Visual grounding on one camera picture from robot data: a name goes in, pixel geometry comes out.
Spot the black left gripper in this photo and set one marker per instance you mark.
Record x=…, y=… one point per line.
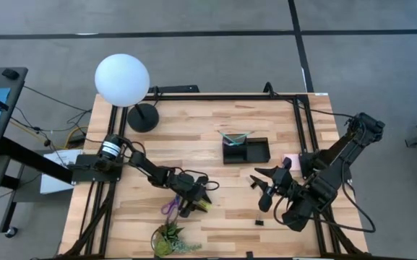
x=190, y=187

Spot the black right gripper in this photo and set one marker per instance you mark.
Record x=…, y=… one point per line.
x=280, y=180

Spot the yellow eraser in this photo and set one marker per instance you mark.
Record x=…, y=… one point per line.
x=207, y=207

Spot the pink sticky note pad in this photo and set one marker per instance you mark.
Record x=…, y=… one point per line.
x=294, y=162

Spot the potted succulent plant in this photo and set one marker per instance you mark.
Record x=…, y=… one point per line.
x=168, y=238

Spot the black binder clip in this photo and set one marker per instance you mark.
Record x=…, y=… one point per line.
x=259, y=222

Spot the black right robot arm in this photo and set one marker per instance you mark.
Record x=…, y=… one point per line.
x=345, y=148

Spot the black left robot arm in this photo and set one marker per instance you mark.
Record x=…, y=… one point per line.
x=146, y=168

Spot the black mesh desk organizer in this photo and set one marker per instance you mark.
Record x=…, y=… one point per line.
x=257, y=151

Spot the white box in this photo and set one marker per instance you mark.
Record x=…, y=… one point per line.
x=52, y=184

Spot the white globe lamp black stand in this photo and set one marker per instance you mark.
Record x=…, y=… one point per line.
x=121, y=79

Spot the dark grey desk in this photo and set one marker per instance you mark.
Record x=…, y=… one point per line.
x=14, y=101

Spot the black computer mouse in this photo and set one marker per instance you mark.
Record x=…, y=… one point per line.
x=10, y=73

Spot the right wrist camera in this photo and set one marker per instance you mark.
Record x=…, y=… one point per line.
x=287, y=163

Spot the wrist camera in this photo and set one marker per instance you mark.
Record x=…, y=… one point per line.
x=287, y=163
x=201, y=180

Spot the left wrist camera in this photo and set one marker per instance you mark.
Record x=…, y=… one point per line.
x=201, y=180

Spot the black aluminium table frame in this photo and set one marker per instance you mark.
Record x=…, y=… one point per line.
x=211, y=97

